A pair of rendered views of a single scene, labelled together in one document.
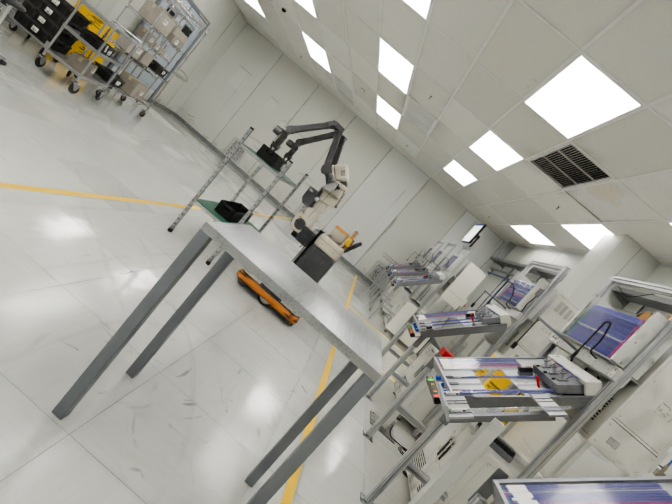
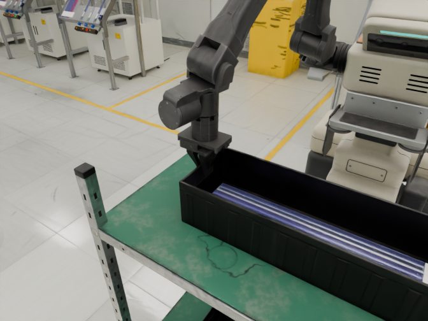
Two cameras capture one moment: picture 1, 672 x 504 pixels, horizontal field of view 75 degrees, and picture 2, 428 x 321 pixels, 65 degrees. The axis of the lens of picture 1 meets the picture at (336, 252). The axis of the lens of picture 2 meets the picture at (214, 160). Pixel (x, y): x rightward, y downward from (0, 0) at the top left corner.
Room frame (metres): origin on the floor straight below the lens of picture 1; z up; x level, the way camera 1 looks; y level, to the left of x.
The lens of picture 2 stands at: (3.94, 1.47, 1.48)
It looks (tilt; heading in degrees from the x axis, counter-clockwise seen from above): 34 degrees down; 302
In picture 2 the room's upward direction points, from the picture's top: straight up
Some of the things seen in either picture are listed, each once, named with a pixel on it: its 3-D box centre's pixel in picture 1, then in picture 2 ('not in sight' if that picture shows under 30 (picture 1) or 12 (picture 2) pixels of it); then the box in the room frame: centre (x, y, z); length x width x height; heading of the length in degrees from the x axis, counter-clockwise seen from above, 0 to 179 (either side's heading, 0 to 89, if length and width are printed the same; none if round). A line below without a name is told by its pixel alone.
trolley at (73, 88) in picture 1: (92, 52); not in sight; (5.51, 3.97, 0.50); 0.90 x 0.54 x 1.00; 13
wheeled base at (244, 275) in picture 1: (279, 285); not in sight; (3.98, 0.19, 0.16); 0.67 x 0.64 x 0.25; 89
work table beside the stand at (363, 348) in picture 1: (233, 371); not in sight; (1.51, 0.00, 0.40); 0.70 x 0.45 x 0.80; 87
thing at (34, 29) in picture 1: (49, 23); not in sight; (5.90, 4.95, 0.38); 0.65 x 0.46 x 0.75; 91
